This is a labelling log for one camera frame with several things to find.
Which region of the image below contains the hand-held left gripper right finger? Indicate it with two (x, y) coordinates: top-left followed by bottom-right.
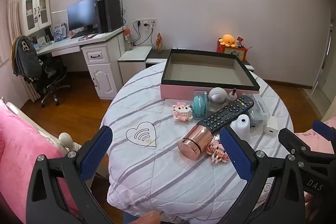
(219, 126), (306, 224)

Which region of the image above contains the silver astronaut figure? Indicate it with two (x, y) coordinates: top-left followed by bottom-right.
(208, 88), (229, 111)

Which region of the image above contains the white door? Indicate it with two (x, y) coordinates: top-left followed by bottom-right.
(311, 22), (336, 109)

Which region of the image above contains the white bedpost knob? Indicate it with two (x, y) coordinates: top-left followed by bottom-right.
(58, 132), (83, 159)

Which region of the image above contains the orange octopus plush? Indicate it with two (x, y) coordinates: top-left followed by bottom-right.
(219, 34), (238, 47)

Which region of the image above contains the black keyboard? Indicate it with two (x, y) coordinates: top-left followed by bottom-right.
(71, 32), (97, 39)

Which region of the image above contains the pink printed pillow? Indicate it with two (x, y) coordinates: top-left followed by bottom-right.
(294, 119), (336, 154)

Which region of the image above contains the teal macaron case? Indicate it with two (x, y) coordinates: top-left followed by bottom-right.
(193, 90), (209, 118)

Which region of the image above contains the pink box with dark rim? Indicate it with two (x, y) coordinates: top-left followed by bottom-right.
(160, 49), (261, 101)

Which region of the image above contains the black remote control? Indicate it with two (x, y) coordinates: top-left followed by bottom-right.
(197, 95), (256, 133)

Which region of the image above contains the low white side cabinet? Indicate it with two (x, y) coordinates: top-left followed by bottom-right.
(117, 46), (153, 88)

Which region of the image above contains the blue and white box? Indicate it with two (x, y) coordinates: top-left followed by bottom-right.
(52, 23), (66, 42)

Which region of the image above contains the clear plastic case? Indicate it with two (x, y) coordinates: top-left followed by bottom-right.
(248, 94), (271, 126)

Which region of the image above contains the grey jacket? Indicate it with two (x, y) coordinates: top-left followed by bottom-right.
(11, 35), (42, 80)

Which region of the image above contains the dark low bench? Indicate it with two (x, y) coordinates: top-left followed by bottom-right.
(146, 49), (255, 72)

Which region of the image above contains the black office chair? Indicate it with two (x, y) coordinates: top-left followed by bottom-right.
(22, 53), (71, 108)

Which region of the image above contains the white charger cube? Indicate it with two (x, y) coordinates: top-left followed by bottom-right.
(264, 116), (279, 134)

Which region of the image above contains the white desk with drawers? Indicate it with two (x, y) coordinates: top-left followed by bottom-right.
(35, 26), (126, 100)

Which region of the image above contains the brown figurine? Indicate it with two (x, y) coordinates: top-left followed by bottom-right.
(156, 32), (164, 53)

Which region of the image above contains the black computer tower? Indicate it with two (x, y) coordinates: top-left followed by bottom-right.
(96, 0), (123, 33)

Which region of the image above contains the black computer monitor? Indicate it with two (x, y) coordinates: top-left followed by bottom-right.
(67, 0), (101, 33)

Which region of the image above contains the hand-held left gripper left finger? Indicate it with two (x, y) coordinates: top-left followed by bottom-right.
(26, 125), (113, 224)

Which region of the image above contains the rose gold cylinder container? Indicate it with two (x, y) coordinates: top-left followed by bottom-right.
(178, 124), (213, 159)

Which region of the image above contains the white hutch cabinet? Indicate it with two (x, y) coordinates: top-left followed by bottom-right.
(18, 0), (53, 36)

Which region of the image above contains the white rounded device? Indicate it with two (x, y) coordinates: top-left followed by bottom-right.
(230, 114), (251, 142)

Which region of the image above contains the white radiator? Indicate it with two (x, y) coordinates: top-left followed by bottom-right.
(25, 80), (41, 102)

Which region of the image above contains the white wall outlet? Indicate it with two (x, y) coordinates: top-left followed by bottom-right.
(136, 19), (157, 28)

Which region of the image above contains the person's right hand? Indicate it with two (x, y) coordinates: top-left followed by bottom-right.
(304, 192), (336, 224)

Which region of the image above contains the red printed box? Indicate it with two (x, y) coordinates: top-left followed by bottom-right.
(217, 40), (248, 62)

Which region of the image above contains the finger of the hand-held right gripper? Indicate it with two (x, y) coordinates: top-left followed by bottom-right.
(312, 120), (336, 139)
(278, 128), (336, 164)

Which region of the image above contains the pink fluffy blanket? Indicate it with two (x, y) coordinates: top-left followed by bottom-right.
(0, 102), (79, 224)

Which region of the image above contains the white and pink block cat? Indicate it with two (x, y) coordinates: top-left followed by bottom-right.
(172, 102), (194, 122)

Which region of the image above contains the clear bottle with red cap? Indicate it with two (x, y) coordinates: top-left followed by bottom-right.
(124, 28), (133, 51)

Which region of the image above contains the black power cable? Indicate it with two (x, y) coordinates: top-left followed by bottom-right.
(133, 22), (155, 46)

